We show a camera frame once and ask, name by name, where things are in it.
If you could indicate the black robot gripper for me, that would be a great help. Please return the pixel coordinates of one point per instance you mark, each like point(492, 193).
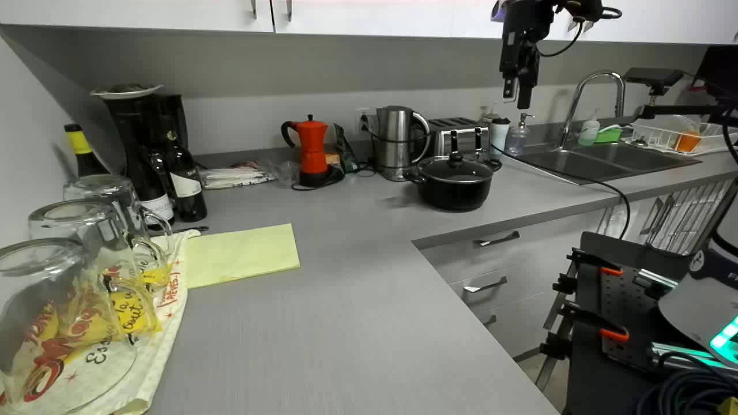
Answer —
point(521, 38)

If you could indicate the glass lid with black knob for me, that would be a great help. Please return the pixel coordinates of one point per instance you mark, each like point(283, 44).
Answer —
point(454, 165)

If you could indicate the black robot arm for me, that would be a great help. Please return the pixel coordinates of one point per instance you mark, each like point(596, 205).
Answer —
point(580, 8)

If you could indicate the black cooking pot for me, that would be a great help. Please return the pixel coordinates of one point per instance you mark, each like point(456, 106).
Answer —
point(452, 193)

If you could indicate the red moka pot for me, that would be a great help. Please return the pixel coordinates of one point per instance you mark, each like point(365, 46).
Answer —
point(312, 151)

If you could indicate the clear drinking glass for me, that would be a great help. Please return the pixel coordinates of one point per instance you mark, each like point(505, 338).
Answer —
point(47, 323)
point(106, 201)
point(77, 239)

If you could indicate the clear soap dispenser bottle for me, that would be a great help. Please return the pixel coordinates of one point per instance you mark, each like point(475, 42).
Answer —
point(519, 137)

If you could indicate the white cup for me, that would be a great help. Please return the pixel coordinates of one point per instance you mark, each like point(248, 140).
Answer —
point(500, 134)

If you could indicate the stainless steel four-slot toaster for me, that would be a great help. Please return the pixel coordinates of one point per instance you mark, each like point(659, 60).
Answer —
point(460, 140)

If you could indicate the chrome kitchen faucet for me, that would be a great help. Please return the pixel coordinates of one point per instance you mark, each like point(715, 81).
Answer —
point(596, 83)

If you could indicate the green dish soap bottle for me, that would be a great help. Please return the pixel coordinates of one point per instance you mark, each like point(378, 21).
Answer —
point(588, 130)

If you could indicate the stainless steel sink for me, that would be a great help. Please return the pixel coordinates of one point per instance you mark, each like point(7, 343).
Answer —
point(607, 160)

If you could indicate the stainless steel electric kettle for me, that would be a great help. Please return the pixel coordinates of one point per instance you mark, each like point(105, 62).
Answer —
point(393, 141)

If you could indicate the white dish rack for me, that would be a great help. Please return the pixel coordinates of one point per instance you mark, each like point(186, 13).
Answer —
point(680, 130)

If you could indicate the orange cup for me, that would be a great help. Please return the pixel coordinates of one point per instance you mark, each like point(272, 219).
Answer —
point(688, 141)

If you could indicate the black perforated mounting board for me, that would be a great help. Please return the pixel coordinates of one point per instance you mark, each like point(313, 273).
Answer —
point(624, 295)

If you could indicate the folded white cloth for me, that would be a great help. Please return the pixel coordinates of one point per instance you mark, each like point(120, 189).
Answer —
point(234, 175)

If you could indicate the yellow cleaning cloth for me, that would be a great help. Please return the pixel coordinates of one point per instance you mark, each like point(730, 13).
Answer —
point(240, 255)

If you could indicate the black coffee maker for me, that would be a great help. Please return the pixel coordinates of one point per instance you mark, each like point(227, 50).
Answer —
point(157, 147)

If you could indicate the printed white dish towel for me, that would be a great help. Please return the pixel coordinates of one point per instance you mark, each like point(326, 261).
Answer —
point(163, 323)

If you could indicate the dark wine bottle yellow capsule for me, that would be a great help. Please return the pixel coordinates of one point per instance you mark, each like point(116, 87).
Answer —
point(84, 154)

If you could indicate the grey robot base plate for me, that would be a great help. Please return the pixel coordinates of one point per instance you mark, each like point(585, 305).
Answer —
point(704, 302)

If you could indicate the aluminium rail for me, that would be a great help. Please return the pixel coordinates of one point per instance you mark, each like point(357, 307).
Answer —
point(692, 356)

